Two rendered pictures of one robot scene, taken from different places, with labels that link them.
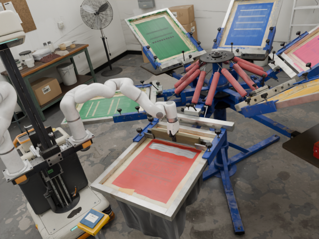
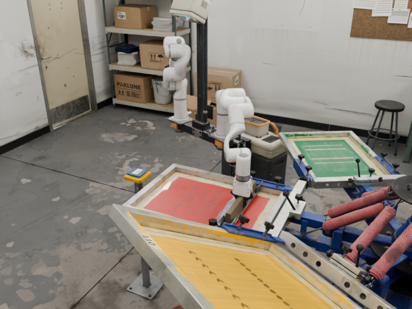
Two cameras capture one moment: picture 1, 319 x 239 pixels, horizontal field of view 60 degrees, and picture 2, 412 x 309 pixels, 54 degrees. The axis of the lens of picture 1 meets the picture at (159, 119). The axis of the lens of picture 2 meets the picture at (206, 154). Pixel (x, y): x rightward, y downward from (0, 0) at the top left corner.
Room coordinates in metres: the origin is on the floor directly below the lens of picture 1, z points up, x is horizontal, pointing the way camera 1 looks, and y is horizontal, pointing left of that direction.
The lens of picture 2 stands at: (1.07, -1.90, 2.21)
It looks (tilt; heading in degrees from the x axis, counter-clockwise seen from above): 26 degrees down; 79
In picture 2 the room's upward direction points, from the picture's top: straight up
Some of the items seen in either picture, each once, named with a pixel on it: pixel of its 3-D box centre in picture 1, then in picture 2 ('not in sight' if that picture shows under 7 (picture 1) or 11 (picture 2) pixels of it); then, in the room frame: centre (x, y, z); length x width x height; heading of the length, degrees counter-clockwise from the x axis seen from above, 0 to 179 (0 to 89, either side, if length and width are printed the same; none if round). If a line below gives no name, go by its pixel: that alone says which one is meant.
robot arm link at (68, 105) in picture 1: (70, 107); (225, 101); (1.66, 0.57, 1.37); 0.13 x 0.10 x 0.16; 176
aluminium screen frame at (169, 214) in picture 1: (161, 160); (208, 200); (1.45, 0.03, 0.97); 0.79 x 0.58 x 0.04; 143
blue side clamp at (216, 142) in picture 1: (214, 147); not in sight; (1.47, -0.33, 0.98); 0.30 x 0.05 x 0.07; 143
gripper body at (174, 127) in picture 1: (173, 125); (242, 185); (1.61, -0.09, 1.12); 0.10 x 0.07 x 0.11; 143
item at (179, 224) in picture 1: (189, 198); not in sight; (1.28, -0.10, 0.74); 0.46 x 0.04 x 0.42; 143
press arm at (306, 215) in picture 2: (196, 112); (307, 219); (1.90, -0.30, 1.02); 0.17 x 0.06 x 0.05; 143
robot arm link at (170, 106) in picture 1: (164, 109); (243, 160); (1.62, -0.05, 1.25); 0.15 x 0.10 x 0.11; 86
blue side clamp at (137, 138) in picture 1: (146, 132); (263, 187); (1.80, 0.11, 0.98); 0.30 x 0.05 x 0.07; 143
